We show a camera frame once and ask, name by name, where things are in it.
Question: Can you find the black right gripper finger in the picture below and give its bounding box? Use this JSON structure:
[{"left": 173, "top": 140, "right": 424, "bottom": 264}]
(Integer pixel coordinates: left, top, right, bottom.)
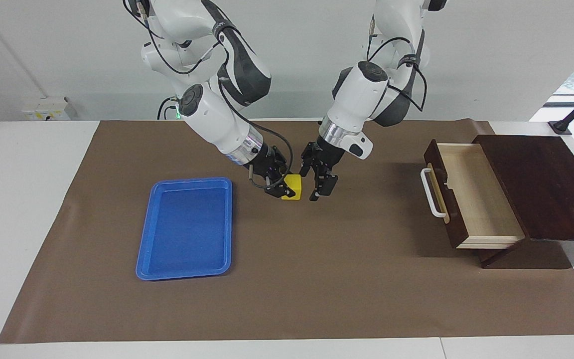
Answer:
[
  {"left": 264, "top": 177, "right": 296, "bottom": 199},
  {"left": 270, "top": 146, "right": 291, "bottom": 177}
]

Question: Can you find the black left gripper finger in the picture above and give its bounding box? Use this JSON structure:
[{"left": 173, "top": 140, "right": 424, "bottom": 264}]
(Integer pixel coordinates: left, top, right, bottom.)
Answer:
[
  {"left": 299, "top": 142, "right": 318, "bottom": 179},
  {"left": 309, "top": 167, "right": 339, "bottom": 201}
]

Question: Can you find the yellow block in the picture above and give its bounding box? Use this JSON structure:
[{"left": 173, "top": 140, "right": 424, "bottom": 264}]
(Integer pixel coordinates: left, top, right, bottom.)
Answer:
[{"left": 281, "top": 174, "right": 303, "bottom": 201}]

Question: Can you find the wooden drawer with white handle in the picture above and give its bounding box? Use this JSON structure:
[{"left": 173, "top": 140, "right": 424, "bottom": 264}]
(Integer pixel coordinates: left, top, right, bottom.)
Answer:
[{"left": 420, "top": 139, "right": 526, "bottom": 250}]

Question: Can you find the blue plastic tray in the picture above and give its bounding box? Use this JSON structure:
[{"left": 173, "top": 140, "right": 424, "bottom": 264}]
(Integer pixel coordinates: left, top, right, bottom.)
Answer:
[{"left": 135, "top": 177, "right": 233, "bottom": 282}]

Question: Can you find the brown table mat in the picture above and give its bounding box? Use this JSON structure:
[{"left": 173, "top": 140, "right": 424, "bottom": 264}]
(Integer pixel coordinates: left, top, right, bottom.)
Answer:
[{"left": 0, "top": 118, "right": 574, "bottom": 345}]

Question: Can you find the dark brown wooden cabinet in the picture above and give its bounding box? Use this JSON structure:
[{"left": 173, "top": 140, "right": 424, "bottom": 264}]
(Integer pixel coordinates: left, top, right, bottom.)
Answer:
[{"left": 471, "top": 134, "right": 574, "bottom": 270}]

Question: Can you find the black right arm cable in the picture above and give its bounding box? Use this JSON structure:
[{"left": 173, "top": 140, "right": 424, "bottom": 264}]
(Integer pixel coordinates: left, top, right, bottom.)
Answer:
[{"left": 122, "top": 0, "right": 296, "bottom": 189}]

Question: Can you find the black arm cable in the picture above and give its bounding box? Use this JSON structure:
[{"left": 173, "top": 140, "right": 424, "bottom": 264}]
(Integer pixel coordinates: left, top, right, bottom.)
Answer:
[
  {"left": 366, "top": 14, "right": 428, "bottom": 113},
  {"left": 122, "top": 0, "right": 296, "bottom": 189}
]

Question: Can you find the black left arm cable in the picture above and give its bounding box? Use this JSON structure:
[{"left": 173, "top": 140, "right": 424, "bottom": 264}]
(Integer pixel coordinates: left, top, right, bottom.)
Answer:
[{"left": 366, "top": 14, "right": 428, "bottom": 113}]

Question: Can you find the black right base cable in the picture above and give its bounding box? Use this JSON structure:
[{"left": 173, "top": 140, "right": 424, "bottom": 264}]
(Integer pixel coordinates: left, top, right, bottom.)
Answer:
[{"left": 156, "top": 96, "right": 177, "bottom": 121}]

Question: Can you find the white wall outlet box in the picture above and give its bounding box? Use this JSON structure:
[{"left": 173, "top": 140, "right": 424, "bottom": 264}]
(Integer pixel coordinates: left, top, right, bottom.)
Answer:
[{"left": 21, "top": 97, "right": 71, "bottom": 122}]

